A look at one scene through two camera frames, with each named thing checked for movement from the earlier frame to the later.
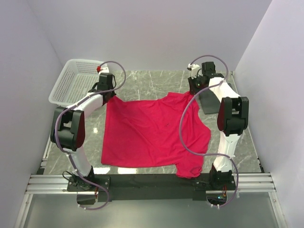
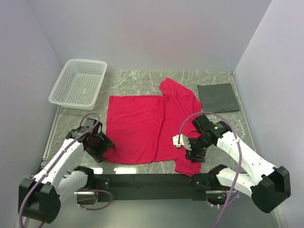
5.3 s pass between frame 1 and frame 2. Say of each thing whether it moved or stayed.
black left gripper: moved
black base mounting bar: stayed
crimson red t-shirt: moved
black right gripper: moved
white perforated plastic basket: stayed
